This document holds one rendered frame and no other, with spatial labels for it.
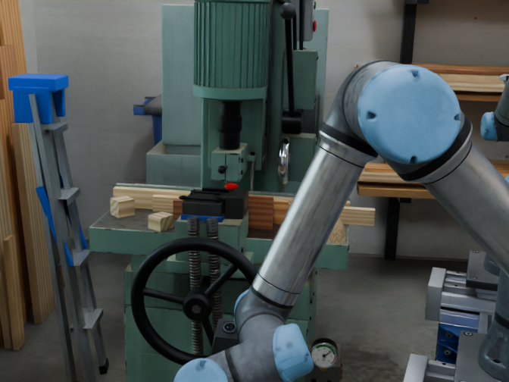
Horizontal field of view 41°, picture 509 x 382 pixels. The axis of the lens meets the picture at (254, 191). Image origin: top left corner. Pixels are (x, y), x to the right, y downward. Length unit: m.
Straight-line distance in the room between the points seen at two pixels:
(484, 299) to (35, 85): 1.56
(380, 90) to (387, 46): 3.09
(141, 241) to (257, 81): 0.45
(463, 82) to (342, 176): 2.56
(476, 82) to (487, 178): 2.63
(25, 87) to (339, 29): 2.02
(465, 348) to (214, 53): 0.81
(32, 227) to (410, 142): 2.47
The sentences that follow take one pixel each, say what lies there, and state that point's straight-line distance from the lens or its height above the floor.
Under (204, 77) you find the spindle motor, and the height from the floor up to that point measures 1.25.
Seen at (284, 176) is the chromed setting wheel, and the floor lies 0.99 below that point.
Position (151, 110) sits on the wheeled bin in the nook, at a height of 0.92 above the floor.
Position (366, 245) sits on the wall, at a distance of 4.16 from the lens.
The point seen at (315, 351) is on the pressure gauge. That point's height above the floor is 0.67.
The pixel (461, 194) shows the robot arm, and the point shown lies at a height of 1.17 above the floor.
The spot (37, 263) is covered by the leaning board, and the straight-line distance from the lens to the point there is 3.23.
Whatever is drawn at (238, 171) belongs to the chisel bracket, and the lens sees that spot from 1.64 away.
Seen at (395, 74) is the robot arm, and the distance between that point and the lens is 0.87.
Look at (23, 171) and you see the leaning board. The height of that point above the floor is 0.71.
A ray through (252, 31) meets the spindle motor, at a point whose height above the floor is 1.35.
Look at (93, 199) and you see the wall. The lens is 4.24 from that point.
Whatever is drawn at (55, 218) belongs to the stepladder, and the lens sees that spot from 2.47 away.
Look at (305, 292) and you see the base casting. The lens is 1.59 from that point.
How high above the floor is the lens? 1.40
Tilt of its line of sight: 15 degrees down
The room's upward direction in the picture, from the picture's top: 2 degrees clockwise
